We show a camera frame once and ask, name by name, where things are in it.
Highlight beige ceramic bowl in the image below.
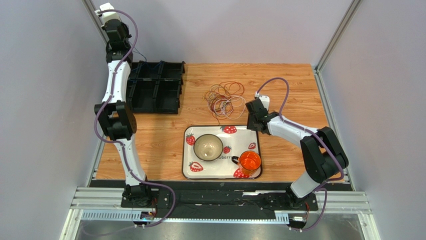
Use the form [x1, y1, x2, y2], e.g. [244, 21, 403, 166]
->
[193, 134, 224, 162]

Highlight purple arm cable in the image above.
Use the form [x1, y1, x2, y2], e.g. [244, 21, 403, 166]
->
[255, 77, 345, 233]
[79, 8, 177, 238]

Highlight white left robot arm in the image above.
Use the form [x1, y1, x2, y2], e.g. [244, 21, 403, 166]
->
[94, 17, 152, 205]

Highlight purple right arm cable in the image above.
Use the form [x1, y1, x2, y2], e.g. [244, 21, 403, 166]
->
[255, 77, 345, 233]

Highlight blue wire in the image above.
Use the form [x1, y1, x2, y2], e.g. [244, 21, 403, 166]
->
[128, 46, 167, 72]

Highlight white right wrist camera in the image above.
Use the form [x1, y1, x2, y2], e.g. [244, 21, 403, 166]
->
[254, 93, 270, 110]

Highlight orange translucent mug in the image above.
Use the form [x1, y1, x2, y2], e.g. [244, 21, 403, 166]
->
[231, 150, 262, 178]

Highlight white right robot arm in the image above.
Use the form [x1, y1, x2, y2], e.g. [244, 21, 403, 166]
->
[245, 98, 349, 199]

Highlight red wire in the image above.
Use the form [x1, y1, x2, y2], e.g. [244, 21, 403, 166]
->
[204, 81, 246, 116]

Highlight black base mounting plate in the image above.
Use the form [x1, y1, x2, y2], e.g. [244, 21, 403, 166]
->
[120, 180, 319, 221]

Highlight strawberry print white tray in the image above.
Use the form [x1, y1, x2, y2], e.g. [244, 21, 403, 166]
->
[182, 125, 263, 180]

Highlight aluminium frame rail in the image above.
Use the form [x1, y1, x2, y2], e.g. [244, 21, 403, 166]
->
[60, 180, 380, 240]

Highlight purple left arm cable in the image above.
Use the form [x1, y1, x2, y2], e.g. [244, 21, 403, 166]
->
[79, 8, 177, 238]

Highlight yellow wire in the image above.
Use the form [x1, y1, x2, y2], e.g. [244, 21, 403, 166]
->
[203, 84, 234, 114]

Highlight black compartment storage bin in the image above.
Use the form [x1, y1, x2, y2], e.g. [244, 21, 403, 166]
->
[126, 61, 185, 115]

